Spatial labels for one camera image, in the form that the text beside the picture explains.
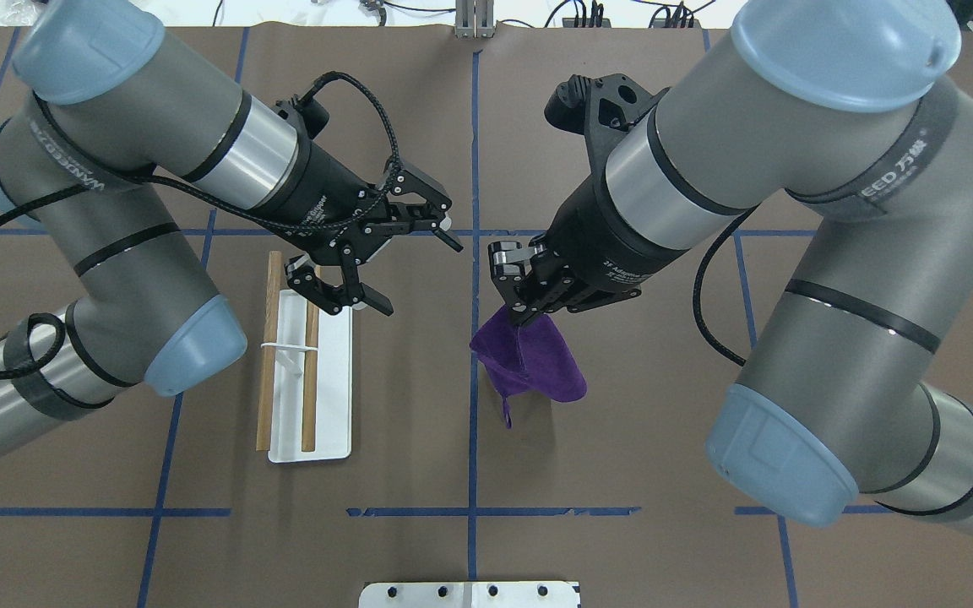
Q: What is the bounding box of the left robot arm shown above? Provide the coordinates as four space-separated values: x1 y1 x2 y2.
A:
0 1 462 457

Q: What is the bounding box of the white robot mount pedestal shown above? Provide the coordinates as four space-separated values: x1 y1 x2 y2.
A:
358 580 582 607

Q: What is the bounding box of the purple towel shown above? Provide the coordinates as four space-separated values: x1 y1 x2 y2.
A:
470 307 588 429

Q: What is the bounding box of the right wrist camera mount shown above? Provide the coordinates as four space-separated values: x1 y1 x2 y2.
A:
544 73 670 136

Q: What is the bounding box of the brown paper table cover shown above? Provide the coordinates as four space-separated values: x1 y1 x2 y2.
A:
0 23 973 607

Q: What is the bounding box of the white towel rack base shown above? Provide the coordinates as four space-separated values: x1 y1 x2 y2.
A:
268 290 354 464

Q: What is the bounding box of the outer wooden rack bar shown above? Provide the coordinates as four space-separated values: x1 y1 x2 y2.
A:
255 251 285 453

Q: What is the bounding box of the white rack bracket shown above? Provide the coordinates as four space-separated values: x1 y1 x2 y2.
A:
260 342 318 376

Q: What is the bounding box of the black braided right cable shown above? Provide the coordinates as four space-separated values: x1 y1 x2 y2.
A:
692 207 758 368

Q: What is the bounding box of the wooden rack bar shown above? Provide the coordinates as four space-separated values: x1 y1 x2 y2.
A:
255 251 285 453
301 302 320 453

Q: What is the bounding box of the inner wooden rack bar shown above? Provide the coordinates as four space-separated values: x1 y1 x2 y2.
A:
301 302 320 453

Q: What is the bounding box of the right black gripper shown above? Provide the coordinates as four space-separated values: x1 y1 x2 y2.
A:
487 182 747 328

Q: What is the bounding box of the aluminium frame post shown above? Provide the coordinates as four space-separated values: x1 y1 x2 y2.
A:
454 0 497 39

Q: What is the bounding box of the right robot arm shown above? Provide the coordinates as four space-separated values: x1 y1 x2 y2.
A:
489 1 973 536

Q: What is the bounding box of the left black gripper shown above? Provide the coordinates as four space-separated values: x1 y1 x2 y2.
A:
269 131 464 317

